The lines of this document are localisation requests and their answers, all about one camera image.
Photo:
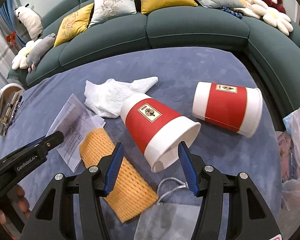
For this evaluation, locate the grey drawstring pouch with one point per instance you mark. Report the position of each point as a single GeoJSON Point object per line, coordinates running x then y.
{"type": "Point", "coordinates": [168, 220]}

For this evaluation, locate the white paper leaflet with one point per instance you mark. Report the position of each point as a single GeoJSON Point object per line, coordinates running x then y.
{"type": "Point", "coordinates": [75, 122]}

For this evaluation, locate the white plush alpaca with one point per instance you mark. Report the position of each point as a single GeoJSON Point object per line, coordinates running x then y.
{"type": "Point", "coordinates": [31, 21]}

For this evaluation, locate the left pale embroidered cushion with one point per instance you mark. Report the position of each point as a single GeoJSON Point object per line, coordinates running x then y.
{"type": "Point", "coordinates": [105, 10]}

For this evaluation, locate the white chair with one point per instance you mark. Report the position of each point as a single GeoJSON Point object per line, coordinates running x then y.
{"type": "Point", "coordinates": [5, 93]}

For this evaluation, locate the yellow foam net sleeve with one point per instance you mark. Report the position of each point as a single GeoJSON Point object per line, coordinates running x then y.
{"type": "Point", "coordinates": [131, 194]}

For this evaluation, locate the trash bin with white liner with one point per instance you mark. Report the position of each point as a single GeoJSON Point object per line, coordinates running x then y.
{"type": "Point", "coordinates": [289, 149]}

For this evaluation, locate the white paper towel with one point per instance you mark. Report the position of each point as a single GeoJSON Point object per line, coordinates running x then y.
{"type": "Point", "coordinates": [106, 99]}

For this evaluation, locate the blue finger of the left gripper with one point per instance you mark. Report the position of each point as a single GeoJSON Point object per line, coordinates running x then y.
{"type": "Point", "coordinates": [34, 142]}
{"type": "Point", "coordinates": [39, 151]}

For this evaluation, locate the green sectional sofa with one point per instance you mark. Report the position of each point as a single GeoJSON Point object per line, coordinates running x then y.
{"type": "Point", "coordinates": [275, 55]}

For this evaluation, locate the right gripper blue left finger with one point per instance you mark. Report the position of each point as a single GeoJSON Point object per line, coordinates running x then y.
{"type": "Point", "coordinates": [114, 165]}

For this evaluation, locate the person's left hand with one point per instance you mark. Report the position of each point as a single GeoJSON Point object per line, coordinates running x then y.
{"type": "Point", "coordinates": [20, 206]}

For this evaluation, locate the blue curtain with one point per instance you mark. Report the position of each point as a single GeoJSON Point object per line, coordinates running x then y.
{"type": "Point", "coordinates": [7, 14]}

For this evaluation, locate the blue table cloth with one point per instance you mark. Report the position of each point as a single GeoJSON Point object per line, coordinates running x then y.
{"type": "Point", "coordinates": [178, 70]}

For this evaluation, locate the left white flower cushion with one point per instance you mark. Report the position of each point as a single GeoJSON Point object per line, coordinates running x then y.
{"type": "Point", "coordinates": [19, 60]}

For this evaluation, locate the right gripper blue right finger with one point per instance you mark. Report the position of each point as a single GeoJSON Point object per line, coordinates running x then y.
{"type": "Point", "coordinates": [185, 158]}

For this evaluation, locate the right white flower cushion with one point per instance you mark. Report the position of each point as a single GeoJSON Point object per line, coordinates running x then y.
{"type": "Point", "coordinates": [260, 10]}

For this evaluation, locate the grey plush toy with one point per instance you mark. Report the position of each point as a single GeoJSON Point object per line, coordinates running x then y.
{"type": "Point", "coordinates": [39, 50]}

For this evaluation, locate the red paper cup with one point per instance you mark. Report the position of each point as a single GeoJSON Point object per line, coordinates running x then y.
{"type": "Point", "coordinates": [157, 129]}
{"type": "Point", "coordinates": [235, 108]}

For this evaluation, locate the left yellow cushion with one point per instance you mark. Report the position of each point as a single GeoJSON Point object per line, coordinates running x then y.
{"type": "Point", "coordinates": [74, 24]}

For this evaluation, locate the white flower cushion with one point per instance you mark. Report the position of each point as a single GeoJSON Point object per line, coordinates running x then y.
{"type": "Point", "coordinates": [260, 10]}
{"type": "Point", "coordinates": [19, 60]}

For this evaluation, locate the blue patterned cloth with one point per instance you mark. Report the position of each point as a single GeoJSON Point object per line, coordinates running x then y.
{"type": "Point", "coordinates": [231, 12]}

